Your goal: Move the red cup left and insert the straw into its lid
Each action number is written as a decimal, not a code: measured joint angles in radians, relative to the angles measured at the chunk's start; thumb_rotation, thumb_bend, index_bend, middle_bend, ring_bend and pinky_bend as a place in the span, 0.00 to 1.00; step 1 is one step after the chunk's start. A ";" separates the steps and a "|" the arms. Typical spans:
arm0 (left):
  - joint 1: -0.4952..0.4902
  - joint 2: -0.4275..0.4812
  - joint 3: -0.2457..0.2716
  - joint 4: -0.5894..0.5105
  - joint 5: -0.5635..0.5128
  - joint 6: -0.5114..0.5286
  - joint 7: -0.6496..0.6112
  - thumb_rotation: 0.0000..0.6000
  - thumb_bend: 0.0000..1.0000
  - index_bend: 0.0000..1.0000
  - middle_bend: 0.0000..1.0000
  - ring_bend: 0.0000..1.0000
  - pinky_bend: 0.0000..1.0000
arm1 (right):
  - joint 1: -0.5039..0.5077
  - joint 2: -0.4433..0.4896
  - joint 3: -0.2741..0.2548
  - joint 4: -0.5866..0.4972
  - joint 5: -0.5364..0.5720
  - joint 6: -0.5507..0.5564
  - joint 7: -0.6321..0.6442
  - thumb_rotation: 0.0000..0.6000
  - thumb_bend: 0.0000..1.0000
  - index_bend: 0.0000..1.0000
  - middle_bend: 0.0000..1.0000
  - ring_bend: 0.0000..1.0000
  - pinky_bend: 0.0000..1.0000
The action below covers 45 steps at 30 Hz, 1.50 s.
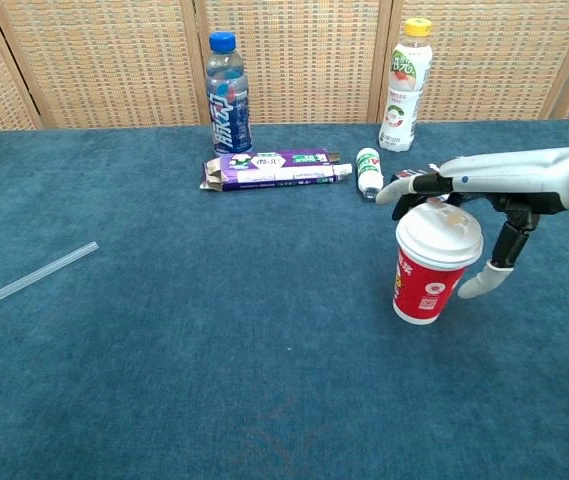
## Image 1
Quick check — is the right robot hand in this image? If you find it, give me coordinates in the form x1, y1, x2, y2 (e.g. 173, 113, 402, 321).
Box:
374, 146, 569, 300

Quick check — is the red paper cup white lid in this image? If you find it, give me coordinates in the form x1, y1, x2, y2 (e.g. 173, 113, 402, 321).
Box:
392, 202, 484, 326

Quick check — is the translucent plastic straw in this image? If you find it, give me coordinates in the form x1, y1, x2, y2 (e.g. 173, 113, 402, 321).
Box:
0, 241, 100, 320

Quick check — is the white drink bottle yellow cap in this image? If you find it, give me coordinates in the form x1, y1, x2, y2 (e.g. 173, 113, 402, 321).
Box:
377, 17, 434, 153

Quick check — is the small white green bottle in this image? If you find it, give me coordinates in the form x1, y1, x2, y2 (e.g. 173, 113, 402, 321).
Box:
355, 147, 385, 201

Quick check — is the purple toothpaste box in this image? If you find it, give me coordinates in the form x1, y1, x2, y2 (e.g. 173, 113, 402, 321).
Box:
198, 147, 354, 193

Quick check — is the blue sports drink bottle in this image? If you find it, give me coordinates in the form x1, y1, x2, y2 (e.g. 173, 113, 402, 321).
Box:
205, 30, 254, 156

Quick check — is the blue carpet table cover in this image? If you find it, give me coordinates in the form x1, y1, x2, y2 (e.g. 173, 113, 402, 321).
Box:
0, 117, 569, 480

